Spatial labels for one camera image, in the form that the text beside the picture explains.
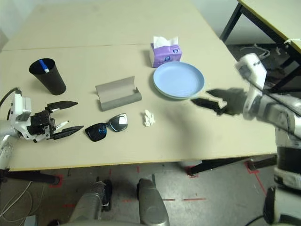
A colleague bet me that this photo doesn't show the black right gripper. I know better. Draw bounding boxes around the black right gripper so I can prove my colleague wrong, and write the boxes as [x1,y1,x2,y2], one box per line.
[190,89,247,116]

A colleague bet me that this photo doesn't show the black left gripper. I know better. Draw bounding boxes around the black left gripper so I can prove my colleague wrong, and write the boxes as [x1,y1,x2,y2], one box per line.
[30,101,85,141]

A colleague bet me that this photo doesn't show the black sunglasses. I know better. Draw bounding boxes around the black sunglasses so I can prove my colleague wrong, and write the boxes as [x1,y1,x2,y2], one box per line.
[84,113,129,142]

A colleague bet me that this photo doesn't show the blue plate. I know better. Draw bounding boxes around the blue plate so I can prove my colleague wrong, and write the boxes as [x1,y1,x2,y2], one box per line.
[153,61,205,98]

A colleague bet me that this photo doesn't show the grey glasses case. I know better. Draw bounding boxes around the grey glasses case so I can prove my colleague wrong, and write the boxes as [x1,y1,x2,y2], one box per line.
[95,75,143,112]

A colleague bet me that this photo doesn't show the white tissue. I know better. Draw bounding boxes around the white tissue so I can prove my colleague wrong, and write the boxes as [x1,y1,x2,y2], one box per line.
[142,109,156,128]

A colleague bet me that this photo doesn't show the black tapered cup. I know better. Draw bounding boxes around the black tapered cup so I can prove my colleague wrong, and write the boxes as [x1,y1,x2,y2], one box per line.
[29,58,67,96]

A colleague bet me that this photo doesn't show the green plate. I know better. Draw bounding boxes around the green plate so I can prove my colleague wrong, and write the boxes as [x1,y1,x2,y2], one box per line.
[154,82,203,101]

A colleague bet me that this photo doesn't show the purple tissue pack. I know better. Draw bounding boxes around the purple tissue pack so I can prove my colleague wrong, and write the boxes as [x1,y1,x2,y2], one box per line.
[149,36,183,68]

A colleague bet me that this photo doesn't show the grey robot torso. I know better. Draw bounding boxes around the grey robot torso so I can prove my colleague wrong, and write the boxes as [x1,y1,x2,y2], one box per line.
[58,218,142,226]

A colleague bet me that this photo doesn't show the grey robot right leg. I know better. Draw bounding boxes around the grey robot right leg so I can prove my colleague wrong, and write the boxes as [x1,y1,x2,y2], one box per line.
[137,178,170,226]

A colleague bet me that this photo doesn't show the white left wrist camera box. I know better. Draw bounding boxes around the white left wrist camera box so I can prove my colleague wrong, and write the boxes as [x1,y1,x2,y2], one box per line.
[10,91,32,121]

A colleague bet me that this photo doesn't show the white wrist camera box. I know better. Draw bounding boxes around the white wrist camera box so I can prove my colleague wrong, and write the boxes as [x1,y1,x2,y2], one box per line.
[10,91,32,121]
[235,53,268,90]

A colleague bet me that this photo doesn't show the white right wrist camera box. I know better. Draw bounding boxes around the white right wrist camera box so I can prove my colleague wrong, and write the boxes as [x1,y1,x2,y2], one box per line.
[235,53,268,90]

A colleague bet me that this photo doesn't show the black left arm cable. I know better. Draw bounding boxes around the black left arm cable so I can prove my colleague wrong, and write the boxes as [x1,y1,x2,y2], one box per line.
[0,87,22,106]

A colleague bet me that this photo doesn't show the side table black frame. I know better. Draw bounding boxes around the side table black frame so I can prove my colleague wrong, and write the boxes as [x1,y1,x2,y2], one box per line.
[220,0,301,94]

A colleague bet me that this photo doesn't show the white floor cable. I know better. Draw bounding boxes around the white floor cable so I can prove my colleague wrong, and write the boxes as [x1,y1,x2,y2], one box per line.
[0,181,32,222]

